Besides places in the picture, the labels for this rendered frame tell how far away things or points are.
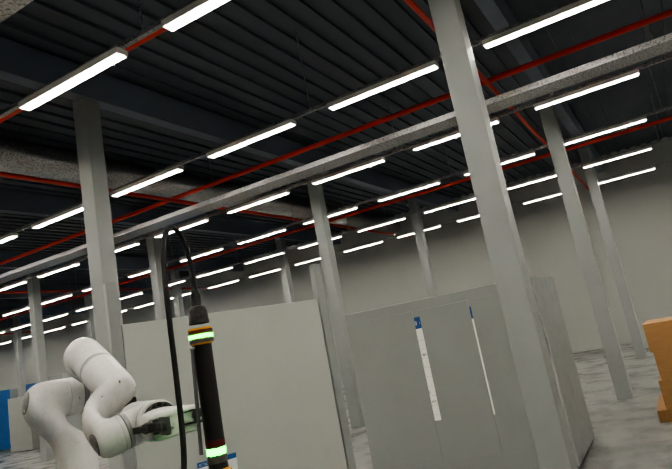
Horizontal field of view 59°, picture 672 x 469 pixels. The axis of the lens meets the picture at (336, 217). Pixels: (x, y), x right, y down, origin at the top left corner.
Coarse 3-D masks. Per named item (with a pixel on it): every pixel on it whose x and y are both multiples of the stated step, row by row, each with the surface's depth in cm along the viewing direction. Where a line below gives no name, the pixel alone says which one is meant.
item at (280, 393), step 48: (144, 336) 276; (240, 336) 304; (288, 336) 320; (144, 384) 270; (192, 384) 283; (240, 384) 297; (288, 384) 313; (336, 384) 329; (192, 432) 277; (240, 432) 290; (288, 432) 305; (336, 432) 321
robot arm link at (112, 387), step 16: (96, 368) 141; (112, 368) 140; (96, 384) 138; (112, 384) 135; (128, 384) 138; (96, 400) 130; (112, 400) 135; (128, 400) 139; (96, 416) 125; (96, 432) 121; (112, 432) 121; (128, 432) 123; (96, 448) 121; (112, 448) 121; (128, 448) 124
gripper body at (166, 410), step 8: (152, 408) 122; (160, 408) 120; (168, 408) 117; (176, 408) 116; (184, 408) 116; (192, 408) 116; (144, 416) 116; (152, 416) 112; (160, 416) 112; (168, 416) 123; (176, 416) 114; (184, 416) 115; (176, 424) 114; (192, 424) 118; (152, 432) 114; (176, 432) 114
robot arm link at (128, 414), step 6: (138, 402) 130; (144, 402) 126; (126, 408) 131; (132, 408) 127; (138, 408) 124; (120, 414) 125; (126, 414) 125; (132, 414) 124; (126, 420) 124; (132, 420) 123; (132, 426) 123; (132, 432) 123; (132, 438) 123; (138, 438) 123; (132, 444) 124; (138, 444) 125
